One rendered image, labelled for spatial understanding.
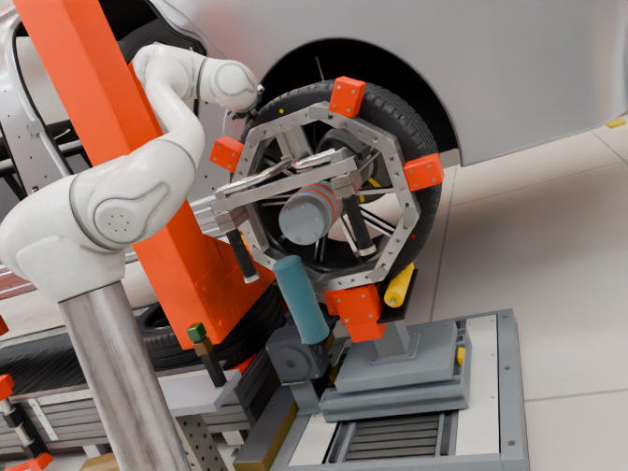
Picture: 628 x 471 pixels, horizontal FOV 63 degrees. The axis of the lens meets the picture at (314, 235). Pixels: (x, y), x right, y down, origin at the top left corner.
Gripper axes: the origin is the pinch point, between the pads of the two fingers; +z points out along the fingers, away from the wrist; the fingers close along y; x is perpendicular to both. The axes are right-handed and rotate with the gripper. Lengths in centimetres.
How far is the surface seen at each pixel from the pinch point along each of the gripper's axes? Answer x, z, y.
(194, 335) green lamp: -38, -14, -57
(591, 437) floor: -135, -20, 5
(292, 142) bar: -17.3, -13.1, 1.7
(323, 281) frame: -53, -4, -20
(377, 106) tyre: -26.4, -15.5, 25.3
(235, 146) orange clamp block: -5.5, -4.4, -11.0
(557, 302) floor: -135, 53, 39
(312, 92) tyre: -10.9, -10.9, 15.5
